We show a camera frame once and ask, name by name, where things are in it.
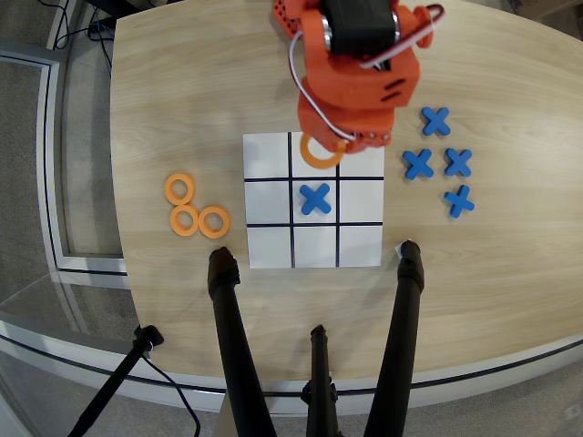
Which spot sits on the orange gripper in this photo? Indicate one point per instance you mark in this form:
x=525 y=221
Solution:
x=342 y=120

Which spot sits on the orange lattice robot base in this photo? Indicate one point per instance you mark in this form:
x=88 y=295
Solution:
x=286 y=20

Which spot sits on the white tic-tac-toe board sheet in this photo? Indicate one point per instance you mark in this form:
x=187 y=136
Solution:
x=360 y=200

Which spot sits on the blue cross piece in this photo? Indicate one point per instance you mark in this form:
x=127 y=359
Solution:
x=459 y=201
x=315 y=199
x=457 y=162
x=418 y=163
x=436 y=121

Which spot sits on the short black tripod leg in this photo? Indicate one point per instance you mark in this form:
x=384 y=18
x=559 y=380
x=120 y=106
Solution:
x=320 y=387

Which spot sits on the thin black stand pole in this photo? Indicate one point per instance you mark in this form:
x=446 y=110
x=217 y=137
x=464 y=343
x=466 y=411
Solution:
x=114 y=378

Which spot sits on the grey metal floor frame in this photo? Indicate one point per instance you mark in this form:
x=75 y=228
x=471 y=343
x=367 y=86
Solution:
x=50 y=182

